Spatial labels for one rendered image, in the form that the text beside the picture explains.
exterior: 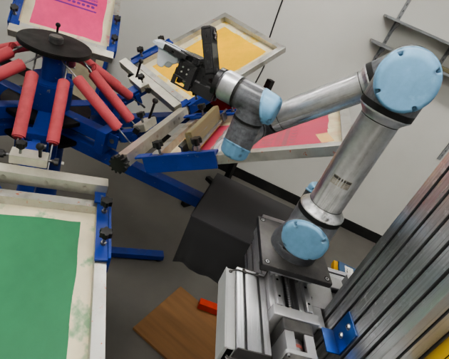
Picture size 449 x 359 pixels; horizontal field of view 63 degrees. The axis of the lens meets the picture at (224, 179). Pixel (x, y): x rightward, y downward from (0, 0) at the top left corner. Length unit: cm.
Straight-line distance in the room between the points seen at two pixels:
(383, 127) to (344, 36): 273
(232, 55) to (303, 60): 118
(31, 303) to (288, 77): 293
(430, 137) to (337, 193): 298
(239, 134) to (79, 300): 68
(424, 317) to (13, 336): 96
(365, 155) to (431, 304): 32
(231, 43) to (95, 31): 88
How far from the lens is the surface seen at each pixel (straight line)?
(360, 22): 352
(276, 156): 132
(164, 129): 176
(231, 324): 101
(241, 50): 254
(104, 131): 182
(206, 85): 94
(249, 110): 88
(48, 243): 135
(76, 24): 271
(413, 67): 79
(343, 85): 96
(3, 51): 191
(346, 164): 85
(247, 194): 192
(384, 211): 409
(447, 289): 85
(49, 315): 118
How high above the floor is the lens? 192
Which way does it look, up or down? 30 degrees down
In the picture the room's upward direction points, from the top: 24 degrees clockwise
